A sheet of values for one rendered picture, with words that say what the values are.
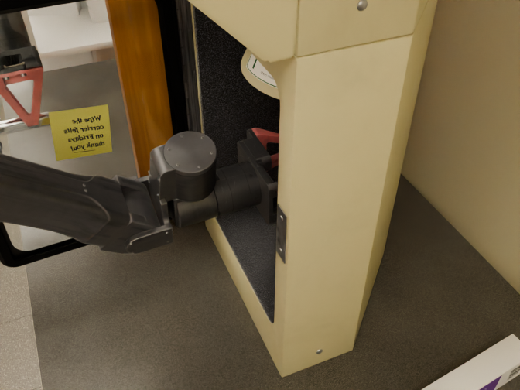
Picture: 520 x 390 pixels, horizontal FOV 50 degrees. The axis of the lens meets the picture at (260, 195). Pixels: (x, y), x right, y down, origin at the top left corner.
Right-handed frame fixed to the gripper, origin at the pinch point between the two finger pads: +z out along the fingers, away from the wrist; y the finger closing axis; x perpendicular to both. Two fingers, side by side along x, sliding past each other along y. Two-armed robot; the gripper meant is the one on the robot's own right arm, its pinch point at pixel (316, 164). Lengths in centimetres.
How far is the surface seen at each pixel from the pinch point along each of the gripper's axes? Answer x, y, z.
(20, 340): 116, 84, -64
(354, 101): -18.5, -13.8, -4.5
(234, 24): -27.8, -13.8, -15.4
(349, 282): 7.5, -13.9, -2.4
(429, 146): 16.7, 14.6, 31.8
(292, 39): -25.7, -13.8, -10.7
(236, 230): 15.6, 7.6, -9.2
